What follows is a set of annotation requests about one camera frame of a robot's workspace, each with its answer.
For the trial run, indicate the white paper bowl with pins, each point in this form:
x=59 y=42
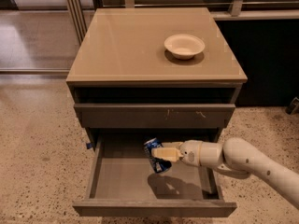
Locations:
x=183 y=46

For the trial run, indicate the blue pepsi can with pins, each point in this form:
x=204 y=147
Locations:
x=158 y=165

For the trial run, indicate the grey top drawer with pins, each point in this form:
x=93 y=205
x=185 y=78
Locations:
x=141 y=116

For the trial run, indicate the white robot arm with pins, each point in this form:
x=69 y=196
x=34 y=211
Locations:
x=236 y=158

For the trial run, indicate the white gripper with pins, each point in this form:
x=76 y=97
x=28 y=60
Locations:
x=191 y=151

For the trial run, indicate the dark object on floor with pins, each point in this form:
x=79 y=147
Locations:
x=293 y=107

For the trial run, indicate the open middle drawer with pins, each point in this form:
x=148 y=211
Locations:
x=123 y=184

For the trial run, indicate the blue tape piece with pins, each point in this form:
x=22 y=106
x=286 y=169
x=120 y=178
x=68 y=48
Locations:
x=89 y=145

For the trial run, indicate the grey drawer cabinet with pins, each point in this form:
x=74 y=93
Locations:
x=122 y=60

